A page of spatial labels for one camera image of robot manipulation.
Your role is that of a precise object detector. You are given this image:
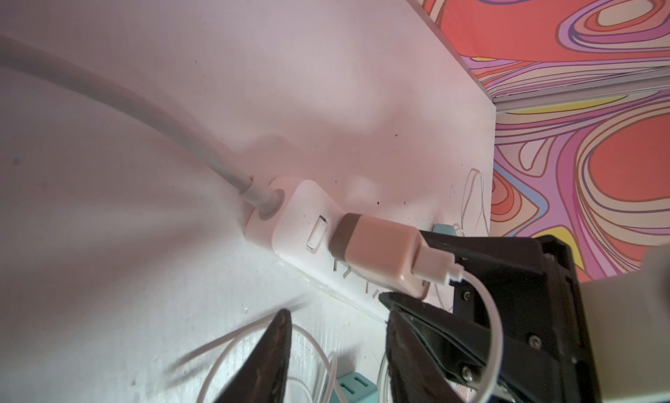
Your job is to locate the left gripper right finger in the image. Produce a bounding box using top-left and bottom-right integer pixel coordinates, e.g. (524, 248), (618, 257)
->
(386, 311), (462, 403)

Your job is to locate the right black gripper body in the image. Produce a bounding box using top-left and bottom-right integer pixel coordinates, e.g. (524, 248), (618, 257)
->
(458, 235), (601, 402)

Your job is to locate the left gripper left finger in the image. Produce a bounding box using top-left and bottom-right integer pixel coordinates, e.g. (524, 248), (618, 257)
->
(216, 309), (292, 403)

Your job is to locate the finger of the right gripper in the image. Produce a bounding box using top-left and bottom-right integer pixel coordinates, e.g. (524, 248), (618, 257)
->
(380, 290), (523, 402)
(420, 230), (544, 267)

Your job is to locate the teal USB charger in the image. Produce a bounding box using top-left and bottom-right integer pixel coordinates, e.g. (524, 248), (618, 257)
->
(336, 373), (379, 403)
(432, 223), (457, 237)

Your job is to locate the white power strip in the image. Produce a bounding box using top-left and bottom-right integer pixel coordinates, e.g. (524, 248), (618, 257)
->
(245, 177), (463, 319)

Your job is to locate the grey power cord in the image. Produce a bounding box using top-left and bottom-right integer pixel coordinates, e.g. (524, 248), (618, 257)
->
(0, 33), (286, 216)

